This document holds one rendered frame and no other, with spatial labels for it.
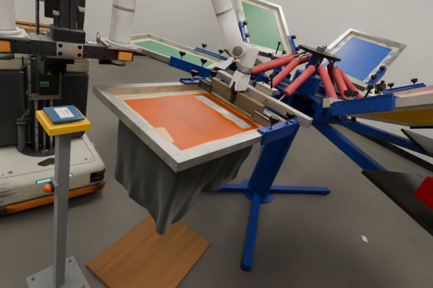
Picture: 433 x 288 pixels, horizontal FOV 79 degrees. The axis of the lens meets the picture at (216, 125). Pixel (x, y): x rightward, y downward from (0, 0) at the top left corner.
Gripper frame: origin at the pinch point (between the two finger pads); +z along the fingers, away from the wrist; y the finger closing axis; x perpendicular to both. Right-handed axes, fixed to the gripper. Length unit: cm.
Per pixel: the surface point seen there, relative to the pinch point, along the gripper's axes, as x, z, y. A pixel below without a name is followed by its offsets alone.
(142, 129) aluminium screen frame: 9, 3, 61
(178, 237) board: 1, 100, 11
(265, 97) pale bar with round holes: 5.7, -1.7, -20.6
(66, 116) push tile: -9, 4, 79
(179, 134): 11.8, 6.0, 45.9
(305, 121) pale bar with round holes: 32.4, -0.7, -20.5
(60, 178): -10, 31, 80
